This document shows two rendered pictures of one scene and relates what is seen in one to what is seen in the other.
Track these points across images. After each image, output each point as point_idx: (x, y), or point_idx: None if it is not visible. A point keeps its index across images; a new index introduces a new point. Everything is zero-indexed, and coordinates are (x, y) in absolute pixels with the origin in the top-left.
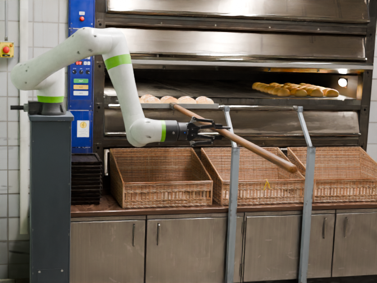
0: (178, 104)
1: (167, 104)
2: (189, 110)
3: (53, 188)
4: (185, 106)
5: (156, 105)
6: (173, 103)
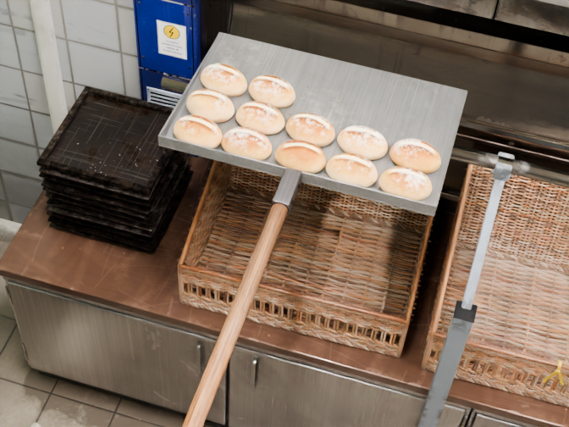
0: (286, 203)
1: (278, 169)
2: (231, 329)
3: None
4: (334, 187)
5: (245, 163)
6: (278, 191)
